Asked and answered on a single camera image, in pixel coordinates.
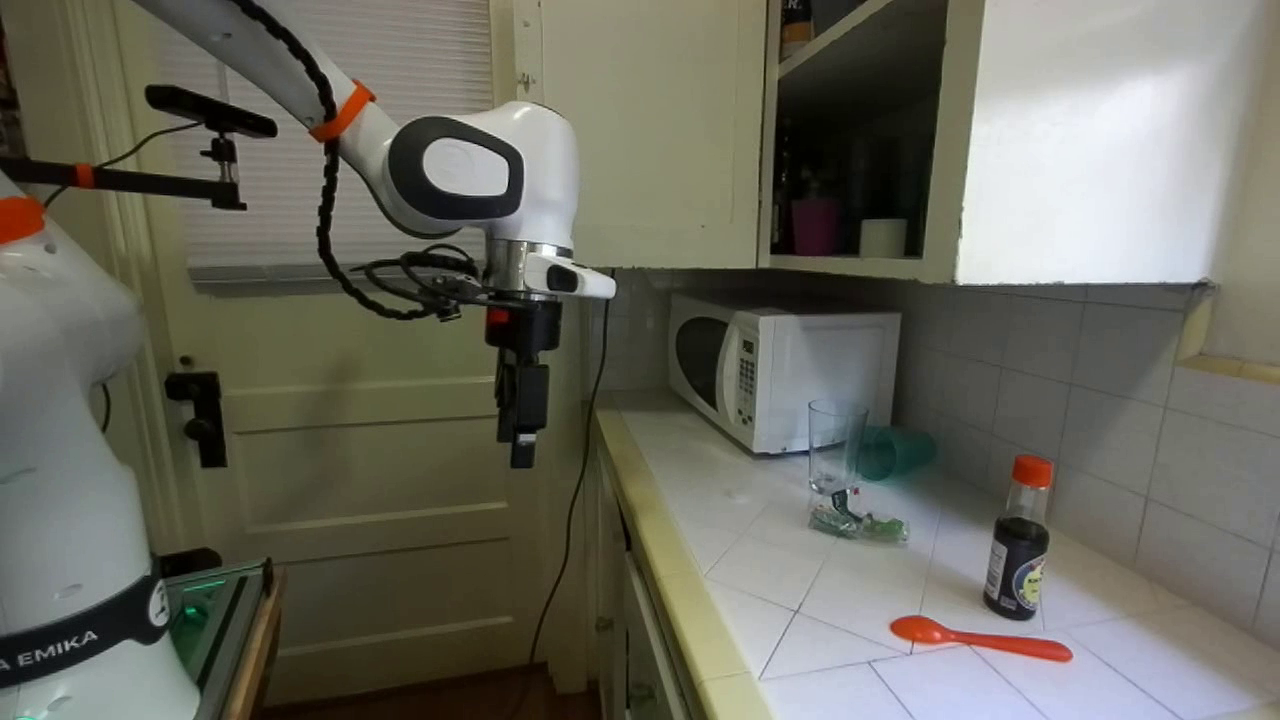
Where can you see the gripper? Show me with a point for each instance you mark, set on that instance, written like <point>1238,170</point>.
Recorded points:
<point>527,325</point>

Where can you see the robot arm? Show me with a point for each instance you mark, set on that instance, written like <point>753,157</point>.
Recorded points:
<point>70,480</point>

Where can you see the microwave door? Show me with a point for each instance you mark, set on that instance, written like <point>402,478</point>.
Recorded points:
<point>700,360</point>

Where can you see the cream panelled door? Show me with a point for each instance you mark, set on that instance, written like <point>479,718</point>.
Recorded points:
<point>370,470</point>

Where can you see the cream cabinet door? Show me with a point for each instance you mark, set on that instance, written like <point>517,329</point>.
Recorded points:
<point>660,130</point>

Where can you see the white window blind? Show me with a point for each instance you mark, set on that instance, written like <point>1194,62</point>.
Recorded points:
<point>440,60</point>

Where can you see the white microwave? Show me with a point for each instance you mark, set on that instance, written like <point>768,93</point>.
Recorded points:
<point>820,375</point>

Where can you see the pink cup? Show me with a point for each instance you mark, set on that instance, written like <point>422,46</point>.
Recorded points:
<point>816,226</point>

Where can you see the clear drinking glass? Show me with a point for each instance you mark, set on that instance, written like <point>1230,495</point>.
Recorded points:
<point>836,445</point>

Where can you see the black door lock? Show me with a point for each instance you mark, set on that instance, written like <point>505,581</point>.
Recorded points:
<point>205,415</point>

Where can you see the cream drawer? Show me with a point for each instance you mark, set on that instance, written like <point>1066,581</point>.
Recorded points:
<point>652,640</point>

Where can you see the white cup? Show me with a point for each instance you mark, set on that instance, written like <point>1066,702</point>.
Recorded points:
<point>883,238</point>

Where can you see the green clear packet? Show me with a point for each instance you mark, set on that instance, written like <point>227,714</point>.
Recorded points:
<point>865,525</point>

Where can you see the teal plastic cup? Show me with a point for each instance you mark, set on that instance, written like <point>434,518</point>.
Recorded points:
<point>900,452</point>

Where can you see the bottle with orange label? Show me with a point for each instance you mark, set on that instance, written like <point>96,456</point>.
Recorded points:
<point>796,25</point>

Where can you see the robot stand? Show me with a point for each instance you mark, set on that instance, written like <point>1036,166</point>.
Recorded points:
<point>225,610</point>

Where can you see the orange plastic spoon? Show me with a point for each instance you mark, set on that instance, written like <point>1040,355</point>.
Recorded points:
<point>925,630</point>

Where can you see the dark sauce bottle orange cap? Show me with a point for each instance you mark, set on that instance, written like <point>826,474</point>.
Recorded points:
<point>1017,560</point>

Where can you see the cream wall cabinet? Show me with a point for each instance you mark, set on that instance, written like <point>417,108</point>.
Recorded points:
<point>660,130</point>

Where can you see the camera on mount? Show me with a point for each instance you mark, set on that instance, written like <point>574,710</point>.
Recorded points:
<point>210,108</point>

